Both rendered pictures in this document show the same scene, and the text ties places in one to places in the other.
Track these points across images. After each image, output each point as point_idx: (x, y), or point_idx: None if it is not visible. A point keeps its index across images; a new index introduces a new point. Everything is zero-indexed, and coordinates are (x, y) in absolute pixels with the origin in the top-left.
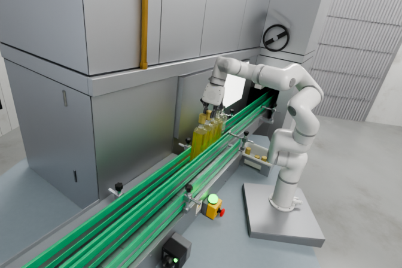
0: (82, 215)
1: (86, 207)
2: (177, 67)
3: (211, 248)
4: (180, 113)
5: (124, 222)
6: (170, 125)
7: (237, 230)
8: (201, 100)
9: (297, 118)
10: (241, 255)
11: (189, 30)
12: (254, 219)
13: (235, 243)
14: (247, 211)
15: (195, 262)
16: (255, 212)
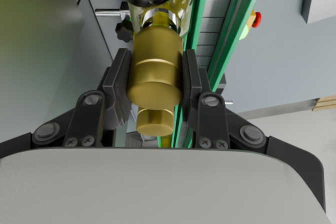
0: (135, 114)
1: (133, 115)
2: None
3: (243, 52)
4: (47, 109)
5: (179, 130)
6: (62, 81)
7: (282, 14)
8: None
9: None
10: (283, 42)
11: None
12: None
13: (276, 34)
14: None
15: (230, 67)
16: None
